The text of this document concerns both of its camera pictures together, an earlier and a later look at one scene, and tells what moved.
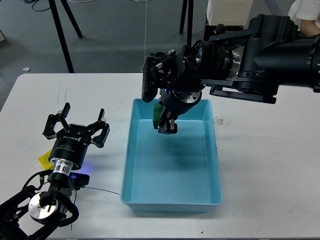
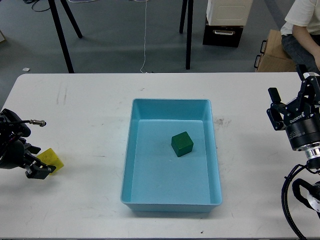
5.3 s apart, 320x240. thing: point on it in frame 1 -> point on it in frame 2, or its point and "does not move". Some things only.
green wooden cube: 157,110 -> 182,144
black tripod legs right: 190,9 does not move
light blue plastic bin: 177,172 does not move
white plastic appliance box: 229,12 does not move
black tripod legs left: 61,30 does not move
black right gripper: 174,102 -> 302,126
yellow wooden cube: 44,161 does not move
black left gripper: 71,142 -> 13,155
